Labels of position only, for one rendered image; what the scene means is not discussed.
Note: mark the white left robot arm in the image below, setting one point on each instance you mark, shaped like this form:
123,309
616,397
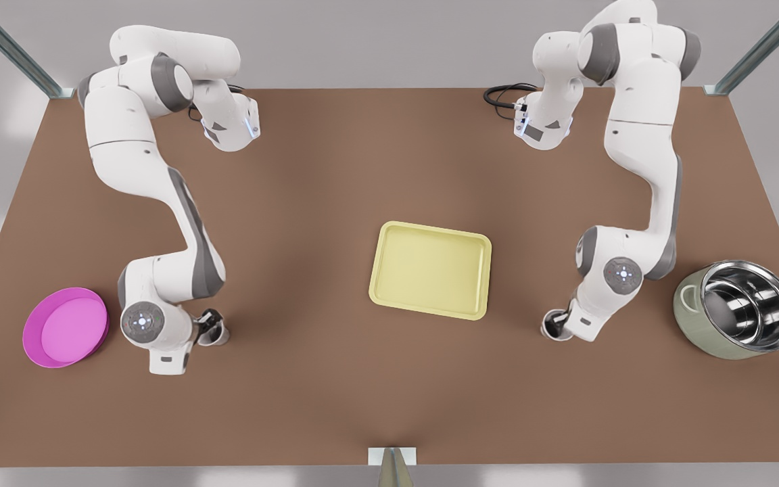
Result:
640,122

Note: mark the yellow rectangular tray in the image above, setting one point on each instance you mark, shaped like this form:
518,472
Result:
430,269

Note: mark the white IKEA cup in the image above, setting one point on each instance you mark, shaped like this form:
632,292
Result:
551,331
217,335

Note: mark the green pot with steel inside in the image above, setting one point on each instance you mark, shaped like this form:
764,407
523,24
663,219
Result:
741,308

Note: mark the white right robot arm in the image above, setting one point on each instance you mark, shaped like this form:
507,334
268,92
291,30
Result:
126,162

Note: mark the silver frame post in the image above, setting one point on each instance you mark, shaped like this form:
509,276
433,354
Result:
393,467
761,47
11,51

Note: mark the pink round plate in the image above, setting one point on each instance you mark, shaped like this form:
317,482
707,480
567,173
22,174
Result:
65,329

